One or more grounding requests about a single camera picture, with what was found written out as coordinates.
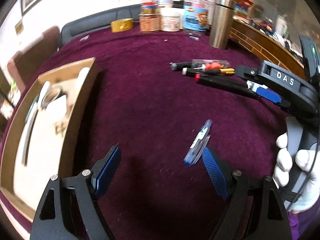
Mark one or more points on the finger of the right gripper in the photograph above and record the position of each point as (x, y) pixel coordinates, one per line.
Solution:
(264, 92)

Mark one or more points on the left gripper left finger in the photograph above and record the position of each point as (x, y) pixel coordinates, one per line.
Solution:
(69, 208)

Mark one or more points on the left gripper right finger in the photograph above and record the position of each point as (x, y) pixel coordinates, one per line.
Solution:
(254, 208)

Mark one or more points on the clear packet orange pieces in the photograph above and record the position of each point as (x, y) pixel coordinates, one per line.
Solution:
(209, 64)

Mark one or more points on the blue clear pen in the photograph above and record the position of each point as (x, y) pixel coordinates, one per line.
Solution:
(198, 145)

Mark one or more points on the black marker grey cap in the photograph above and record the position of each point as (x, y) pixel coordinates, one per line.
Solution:
(180, 65)

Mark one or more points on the white gloved right hand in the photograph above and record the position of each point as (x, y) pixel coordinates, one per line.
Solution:
(308, 161)

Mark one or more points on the wooden brick pattern cabinet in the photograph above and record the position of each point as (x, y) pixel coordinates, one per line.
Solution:
(264, 47)

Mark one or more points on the stainless steel thermos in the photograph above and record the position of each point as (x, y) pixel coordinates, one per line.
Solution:
(221, 24)

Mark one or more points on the cardboard tray box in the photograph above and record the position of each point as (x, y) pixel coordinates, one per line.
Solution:
(41, 142)

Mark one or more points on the blue label plastic jar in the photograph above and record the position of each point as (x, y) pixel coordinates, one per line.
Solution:
(195, 15)

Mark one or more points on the white label jar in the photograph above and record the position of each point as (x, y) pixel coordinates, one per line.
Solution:
(170, 19)

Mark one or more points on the black tape roll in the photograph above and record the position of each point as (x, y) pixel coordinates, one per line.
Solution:
(52, 94)

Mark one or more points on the orange label jar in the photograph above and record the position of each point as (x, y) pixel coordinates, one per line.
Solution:
(149, 23)

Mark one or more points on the stacked tape rolls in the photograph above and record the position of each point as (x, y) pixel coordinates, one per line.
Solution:
(148, 7)

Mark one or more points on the brown armchair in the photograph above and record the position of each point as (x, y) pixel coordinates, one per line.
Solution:
(25, 63)

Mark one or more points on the yellow tape roll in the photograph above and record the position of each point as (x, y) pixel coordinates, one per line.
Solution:
(121, 25)

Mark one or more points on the black leather sofa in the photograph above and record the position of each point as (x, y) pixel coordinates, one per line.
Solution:
(98, 21)

